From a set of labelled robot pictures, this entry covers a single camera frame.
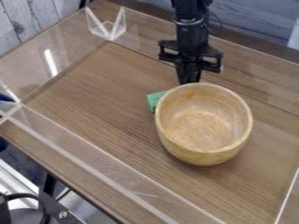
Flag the blue object at edge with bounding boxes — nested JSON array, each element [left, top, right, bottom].
[[0, 93, 14, 102]]

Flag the clear acrylic tray wall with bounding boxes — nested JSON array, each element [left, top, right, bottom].
[[0, 0, 299, 224]]

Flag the green rectangular block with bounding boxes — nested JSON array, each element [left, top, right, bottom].
[[145, 91, 165, 112]]

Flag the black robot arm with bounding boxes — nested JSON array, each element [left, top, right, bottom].
[[158, 0, 224, 85]]

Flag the clear acrylic corner bracket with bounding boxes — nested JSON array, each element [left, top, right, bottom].
[[84, 7, 126, 41]]

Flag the metal bracket with screw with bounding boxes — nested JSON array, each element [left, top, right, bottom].
[[38, 192, 86, 224]]

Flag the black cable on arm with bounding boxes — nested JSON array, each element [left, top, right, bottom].
[[205, 10, 224, 38]]

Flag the black cable loop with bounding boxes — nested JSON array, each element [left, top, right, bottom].
[[0, 192, 50, 224]]

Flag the brown wooden bowl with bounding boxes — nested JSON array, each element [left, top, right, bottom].
[[154, 83, 253, 166]]

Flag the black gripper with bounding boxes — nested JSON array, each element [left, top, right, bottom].
[[158, 18, 222, 85]]

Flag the black metal table leg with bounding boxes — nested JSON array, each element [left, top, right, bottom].
[[42, 174, 57, 197]]

